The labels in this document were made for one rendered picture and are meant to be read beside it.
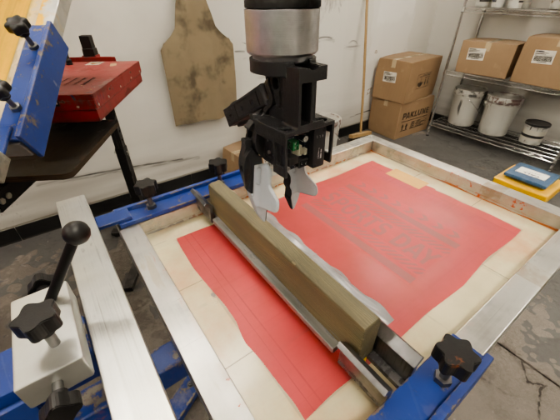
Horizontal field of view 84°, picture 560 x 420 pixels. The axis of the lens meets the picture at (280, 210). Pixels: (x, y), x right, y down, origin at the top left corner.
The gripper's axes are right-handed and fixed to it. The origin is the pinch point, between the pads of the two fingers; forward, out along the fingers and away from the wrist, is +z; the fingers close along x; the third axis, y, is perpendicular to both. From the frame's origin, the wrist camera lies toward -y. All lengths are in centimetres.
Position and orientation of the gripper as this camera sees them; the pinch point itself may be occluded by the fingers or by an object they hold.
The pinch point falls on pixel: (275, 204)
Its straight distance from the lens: 45.7
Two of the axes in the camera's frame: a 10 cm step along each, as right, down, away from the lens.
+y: 5.9, 4.5, -6.7
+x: 8.1, -3.4, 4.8
